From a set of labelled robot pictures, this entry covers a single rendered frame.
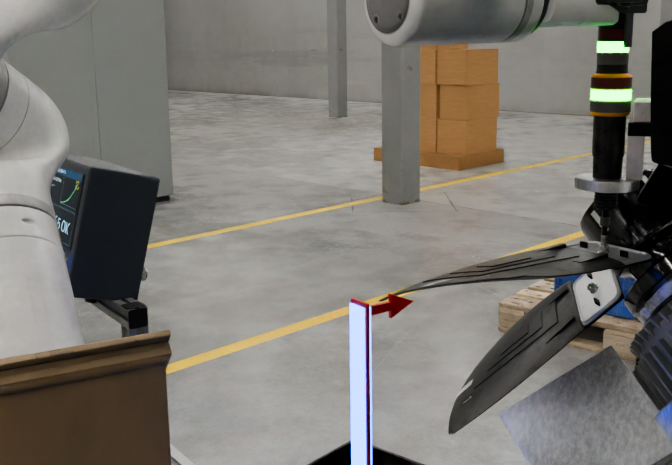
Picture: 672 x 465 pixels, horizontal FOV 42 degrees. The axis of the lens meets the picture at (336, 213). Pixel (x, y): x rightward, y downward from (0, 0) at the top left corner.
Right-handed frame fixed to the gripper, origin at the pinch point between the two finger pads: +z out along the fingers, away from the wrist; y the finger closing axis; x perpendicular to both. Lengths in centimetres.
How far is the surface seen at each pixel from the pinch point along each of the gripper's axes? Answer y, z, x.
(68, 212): -62, -41, -28
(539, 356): -8.7, -0.6, -43.5
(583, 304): -6.7, 4.9, -37.3
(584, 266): 4.9, -9.6, -27.2
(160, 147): -636, 226, -101
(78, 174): -61, -40, -22
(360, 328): 0.4, -35.4, -29.5
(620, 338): -166, 231, -140
